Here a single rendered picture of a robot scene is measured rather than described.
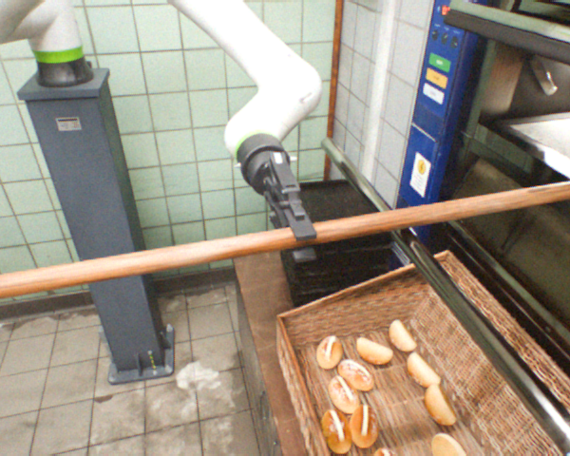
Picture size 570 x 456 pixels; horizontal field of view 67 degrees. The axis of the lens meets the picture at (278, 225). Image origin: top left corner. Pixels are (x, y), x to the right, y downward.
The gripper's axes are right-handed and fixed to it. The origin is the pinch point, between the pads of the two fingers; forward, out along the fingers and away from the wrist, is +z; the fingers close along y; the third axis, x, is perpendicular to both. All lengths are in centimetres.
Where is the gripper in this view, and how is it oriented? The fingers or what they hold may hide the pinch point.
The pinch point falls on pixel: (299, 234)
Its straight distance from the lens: 62.2
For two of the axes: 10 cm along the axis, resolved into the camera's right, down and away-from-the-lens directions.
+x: -9.7, 1.4, -2.1
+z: 2.5, 5.6, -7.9
